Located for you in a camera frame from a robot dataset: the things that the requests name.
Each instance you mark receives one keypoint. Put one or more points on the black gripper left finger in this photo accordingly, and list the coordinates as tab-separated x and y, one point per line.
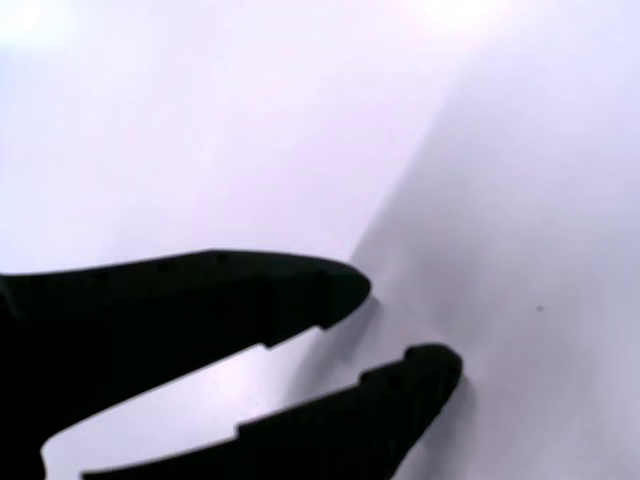
175	310

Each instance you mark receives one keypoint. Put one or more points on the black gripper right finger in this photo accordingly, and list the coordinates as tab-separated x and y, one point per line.
350	430

